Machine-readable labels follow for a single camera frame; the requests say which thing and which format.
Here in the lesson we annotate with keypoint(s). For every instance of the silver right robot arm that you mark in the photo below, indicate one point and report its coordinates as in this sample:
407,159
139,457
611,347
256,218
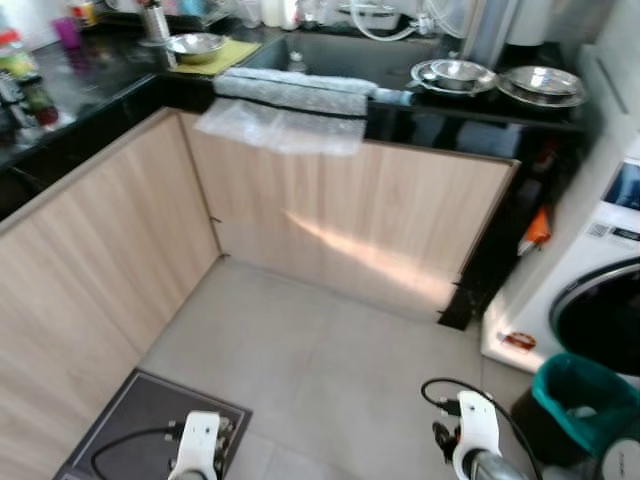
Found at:
490,468

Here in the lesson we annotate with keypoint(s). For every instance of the steel kitchen sink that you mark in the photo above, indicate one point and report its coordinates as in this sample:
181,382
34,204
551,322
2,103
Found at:
340,58

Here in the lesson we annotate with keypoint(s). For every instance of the black waste bin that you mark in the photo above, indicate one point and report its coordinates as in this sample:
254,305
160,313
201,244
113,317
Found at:
530,430

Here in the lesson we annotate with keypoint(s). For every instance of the grey round canister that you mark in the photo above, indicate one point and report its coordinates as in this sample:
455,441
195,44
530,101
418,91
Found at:
620,462

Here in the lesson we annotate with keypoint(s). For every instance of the black cabinet end panel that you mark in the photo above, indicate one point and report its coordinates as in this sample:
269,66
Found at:
490,260

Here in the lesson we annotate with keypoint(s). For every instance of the orange plastic item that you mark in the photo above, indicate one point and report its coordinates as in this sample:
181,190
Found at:
540,228

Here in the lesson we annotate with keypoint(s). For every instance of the white washing machine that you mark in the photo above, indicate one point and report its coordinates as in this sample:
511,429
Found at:
580,250

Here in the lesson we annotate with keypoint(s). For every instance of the wooden cabinet front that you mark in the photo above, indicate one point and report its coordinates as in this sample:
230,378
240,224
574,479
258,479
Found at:
80,300
350,220

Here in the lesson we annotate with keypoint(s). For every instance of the clear bubble wrap sheet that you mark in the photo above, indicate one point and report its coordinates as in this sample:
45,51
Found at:
290,130

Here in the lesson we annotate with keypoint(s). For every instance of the white ribbed appliance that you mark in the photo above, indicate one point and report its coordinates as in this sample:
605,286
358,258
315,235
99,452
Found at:
610,100

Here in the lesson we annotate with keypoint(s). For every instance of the steel knife block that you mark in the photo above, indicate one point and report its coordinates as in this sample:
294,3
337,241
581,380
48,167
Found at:
490,30

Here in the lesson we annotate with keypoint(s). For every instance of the yellow green dish cloth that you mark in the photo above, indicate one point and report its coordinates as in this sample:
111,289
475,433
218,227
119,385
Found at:
240,58

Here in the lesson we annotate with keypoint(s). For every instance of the white red pump bottle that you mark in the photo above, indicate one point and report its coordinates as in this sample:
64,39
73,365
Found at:
290,12

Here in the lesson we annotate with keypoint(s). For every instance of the large steel mixing bowl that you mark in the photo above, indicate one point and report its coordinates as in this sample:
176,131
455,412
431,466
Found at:
195,45

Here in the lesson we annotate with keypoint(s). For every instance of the steel utensil holder cup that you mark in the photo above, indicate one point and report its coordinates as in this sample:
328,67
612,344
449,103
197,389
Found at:
155,28

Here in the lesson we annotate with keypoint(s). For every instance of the dark sauce bottle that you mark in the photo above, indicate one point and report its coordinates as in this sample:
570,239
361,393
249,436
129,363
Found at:
40,100

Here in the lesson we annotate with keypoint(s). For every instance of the purple cup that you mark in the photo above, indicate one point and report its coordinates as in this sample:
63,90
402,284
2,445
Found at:
66,32

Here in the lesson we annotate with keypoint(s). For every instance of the green label bottle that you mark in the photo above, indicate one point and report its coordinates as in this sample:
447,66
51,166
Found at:
15,60

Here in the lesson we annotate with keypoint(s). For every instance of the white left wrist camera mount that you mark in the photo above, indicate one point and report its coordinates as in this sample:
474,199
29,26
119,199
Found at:
197,440

